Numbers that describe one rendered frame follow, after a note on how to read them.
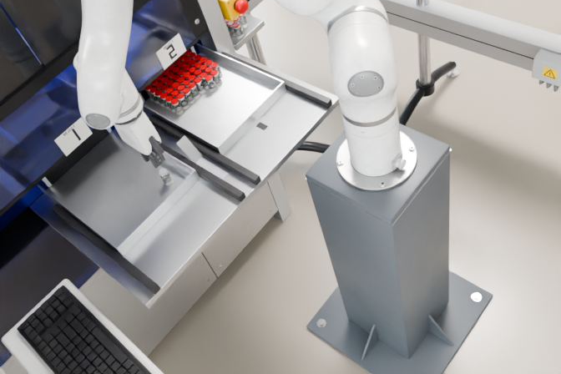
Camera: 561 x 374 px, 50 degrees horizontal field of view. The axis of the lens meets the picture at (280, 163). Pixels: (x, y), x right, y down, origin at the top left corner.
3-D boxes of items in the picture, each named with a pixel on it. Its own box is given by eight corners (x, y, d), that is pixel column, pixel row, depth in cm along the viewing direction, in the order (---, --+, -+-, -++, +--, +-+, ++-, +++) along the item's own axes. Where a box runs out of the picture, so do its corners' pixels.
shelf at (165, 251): (32, 210, 155) (28, 206, 154) (214, 47, 182) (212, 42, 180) (149, 309, 130) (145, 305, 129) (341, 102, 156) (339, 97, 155)
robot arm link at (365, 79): (393, 81, 131) (385, -9, 113) (405, 146, 119) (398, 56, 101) (338, 90, 133) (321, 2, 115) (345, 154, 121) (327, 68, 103)
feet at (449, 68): (386, 138, 257) (383, 116, 246) (447, 66, 275) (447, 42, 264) (401, 145, 252) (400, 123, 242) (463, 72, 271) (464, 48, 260)
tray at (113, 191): (43, 193, 156) (37, 184, 153) (117, 127, 165) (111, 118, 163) (123, 256, 138) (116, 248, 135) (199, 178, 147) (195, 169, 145)
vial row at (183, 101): (174, 113, 164) (169, 102, 160) (219, 73, 170) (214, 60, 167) (179, 116, 162) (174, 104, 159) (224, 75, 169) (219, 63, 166)
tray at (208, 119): (138, 108, 168) (133, 99, 166) (200, 52, 178) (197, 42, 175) (221, 156, 150) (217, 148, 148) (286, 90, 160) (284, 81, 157)
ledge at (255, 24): (204, 37, 185) (203, 32, 184) (233, 12, 190) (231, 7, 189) (237, 51, 178) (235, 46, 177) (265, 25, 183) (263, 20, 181)
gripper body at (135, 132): (96, 110, 129) (118, 143, 138) (125, 128, 124) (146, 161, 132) (122, 88, 132) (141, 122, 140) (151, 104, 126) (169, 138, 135)
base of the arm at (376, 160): (432, 148, 141) (432, 93, 127) (387, 204, 134) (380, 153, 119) (366, 118, 151) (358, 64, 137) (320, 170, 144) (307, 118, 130)
